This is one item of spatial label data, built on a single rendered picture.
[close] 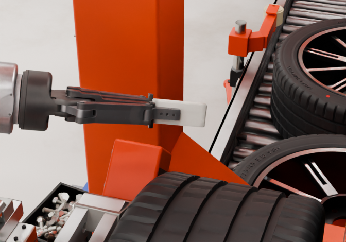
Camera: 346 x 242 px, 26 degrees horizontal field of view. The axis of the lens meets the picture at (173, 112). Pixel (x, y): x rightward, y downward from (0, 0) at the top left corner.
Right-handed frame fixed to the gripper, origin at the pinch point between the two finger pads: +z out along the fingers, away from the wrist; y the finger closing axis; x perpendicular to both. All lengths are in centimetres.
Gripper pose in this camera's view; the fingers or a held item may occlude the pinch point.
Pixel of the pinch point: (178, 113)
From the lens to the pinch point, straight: 96.9
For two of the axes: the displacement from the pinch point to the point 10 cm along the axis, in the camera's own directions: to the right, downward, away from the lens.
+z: 9.8, 0.8, 1.8
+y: 1.6, 1.9, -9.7
